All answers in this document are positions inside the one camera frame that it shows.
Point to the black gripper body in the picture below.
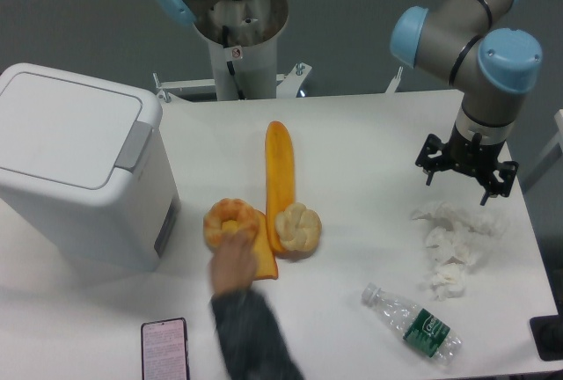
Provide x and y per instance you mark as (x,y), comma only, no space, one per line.
(474,147)

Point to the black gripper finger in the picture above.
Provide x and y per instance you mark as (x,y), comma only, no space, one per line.
(431,158)
(497,180)

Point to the ring doughnut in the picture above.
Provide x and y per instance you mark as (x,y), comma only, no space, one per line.
(230,219)

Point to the white plastic trash can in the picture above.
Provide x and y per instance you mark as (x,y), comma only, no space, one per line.
(83,161)

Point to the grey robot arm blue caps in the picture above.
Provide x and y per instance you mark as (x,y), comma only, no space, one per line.
(494,68)

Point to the dark grey sleeved forearm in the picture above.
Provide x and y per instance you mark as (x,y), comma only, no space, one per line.
(250,338)

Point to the person's right hand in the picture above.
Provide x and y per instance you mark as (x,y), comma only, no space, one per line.
(233,266)

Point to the crumpled white tissue paper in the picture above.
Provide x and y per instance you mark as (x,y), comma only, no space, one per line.
(459,242)

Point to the long orange baguette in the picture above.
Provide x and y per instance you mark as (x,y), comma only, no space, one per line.
(280,178)

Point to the pale knotted bread roll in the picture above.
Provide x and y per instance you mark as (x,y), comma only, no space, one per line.
(299,228)

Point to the black device at table edge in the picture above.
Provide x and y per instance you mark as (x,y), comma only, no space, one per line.
(547,334)

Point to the clear plastic water bottle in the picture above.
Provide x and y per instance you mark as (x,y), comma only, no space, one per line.
(420,329)

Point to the orange toast slice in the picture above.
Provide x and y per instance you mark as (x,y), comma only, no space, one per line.
(267,268)

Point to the black smartphone with lit screen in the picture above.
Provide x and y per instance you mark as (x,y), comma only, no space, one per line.
(164,350)

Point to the white frame leg right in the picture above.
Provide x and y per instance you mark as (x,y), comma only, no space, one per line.
(546,159)

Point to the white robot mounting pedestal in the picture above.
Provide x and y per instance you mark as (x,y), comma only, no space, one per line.
(242,38)

